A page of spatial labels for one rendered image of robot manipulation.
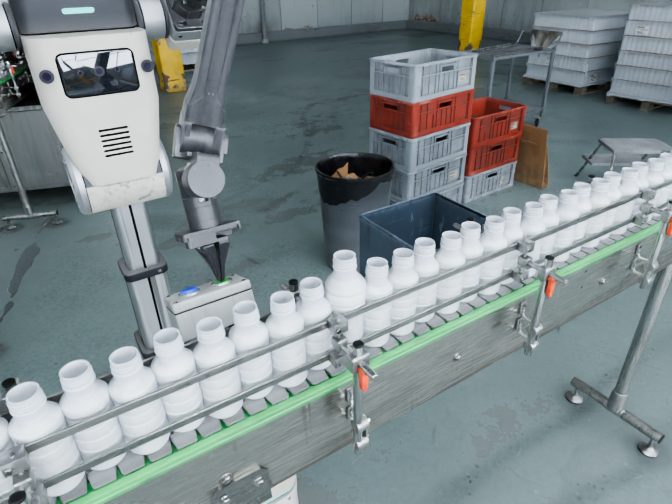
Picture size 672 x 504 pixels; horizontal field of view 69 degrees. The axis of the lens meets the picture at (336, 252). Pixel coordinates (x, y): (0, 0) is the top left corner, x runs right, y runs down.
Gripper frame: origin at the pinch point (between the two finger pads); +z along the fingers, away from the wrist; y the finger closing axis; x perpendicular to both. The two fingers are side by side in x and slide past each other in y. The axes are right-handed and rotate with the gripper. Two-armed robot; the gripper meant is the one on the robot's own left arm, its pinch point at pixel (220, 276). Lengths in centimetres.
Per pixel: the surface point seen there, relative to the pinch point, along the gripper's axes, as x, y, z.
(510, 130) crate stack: 179, 292, -5
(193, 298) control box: -2.8, -6.0, 1.6
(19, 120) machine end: 354, -24, -87
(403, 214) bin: 41, 74, 7
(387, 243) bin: 28, 56, 11
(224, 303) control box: -2.9, -1.2, 4.2
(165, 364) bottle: -16.7, -14.7, 6.1
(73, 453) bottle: -14.7, -28.4, 13.7
